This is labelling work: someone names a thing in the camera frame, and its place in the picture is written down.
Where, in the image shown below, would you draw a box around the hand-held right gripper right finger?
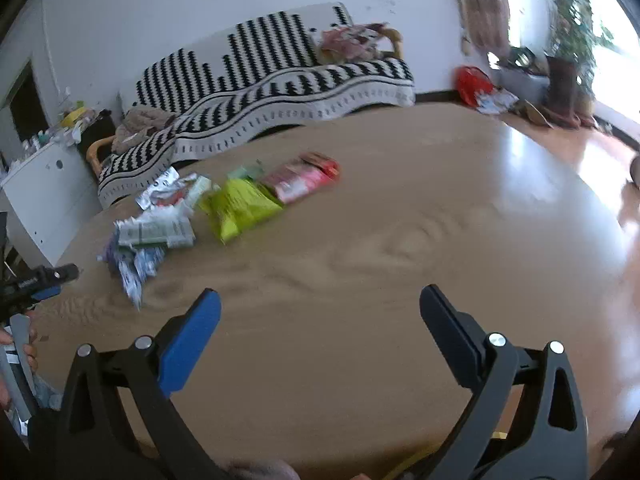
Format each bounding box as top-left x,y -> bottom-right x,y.
400,284 -> 590,480

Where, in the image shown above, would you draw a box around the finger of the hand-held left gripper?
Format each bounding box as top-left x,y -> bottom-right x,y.
29,263 -> 80,289
29,285 -> 62,306

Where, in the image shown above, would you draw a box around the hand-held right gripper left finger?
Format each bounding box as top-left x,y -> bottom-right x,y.
55,288 -> 231,480

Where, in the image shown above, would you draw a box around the blue white foil wrapper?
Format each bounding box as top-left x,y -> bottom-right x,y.
97,242 -> 166,310

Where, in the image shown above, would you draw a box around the green white snack wrapper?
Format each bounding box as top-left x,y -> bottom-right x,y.
114,207 -> 196,250

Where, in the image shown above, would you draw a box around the person's left hand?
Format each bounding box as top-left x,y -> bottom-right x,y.
0,327 -> 39,413

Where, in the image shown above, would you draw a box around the white cabinet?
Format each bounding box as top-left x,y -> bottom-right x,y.
0,135 -> 103,268

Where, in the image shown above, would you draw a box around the wooden sofa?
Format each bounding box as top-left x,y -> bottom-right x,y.
86,2 -> 417,211

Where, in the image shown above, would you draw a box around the yellow green snack wrapper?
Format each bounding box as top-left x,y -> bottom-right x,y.
199,177 -> 285,245

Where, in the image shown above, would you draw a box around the black bag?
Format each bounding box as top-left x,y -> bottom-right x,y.
77,110 -> 121,161

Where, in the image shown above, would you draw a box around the white red snack wrapper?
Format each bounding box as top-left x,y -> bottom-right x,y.
160,174 -> 215,213

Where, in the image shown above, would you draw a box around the beige crumpled cloth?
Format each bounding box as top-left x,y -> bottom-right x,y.
112,105 -> 176,153

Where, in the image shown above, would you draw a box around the small green wrapper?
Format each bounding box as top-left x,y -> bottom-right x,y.
227,161 -> 266,183

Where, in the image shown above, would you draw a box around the scattered white papers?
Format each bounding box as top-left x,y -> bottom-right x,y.
475,87 -> 521,115

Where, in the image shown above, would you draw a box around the brown cardboard piece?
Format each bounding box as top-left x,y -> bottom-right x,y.
515,100 -> 553,128

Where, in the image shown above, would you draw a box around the red plastic bag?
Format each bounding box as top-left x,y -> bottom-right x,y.
455,66 -> 493,107

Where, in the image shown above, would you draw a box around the black white patterned blanket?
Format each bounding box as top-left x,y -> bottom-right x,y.
97,2 -> 416,210

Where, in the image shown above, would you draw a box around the potted green plant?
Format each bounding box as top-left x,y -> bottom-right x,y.
530,0 -> 616,126

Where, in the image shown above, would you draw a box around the floral plastic bag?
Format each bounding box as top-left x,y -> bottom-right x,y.
319,23 -> 391,66

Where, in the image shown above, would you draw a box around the checked curtain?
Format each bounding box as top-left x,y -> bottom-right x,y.
457,0 -> 511,61

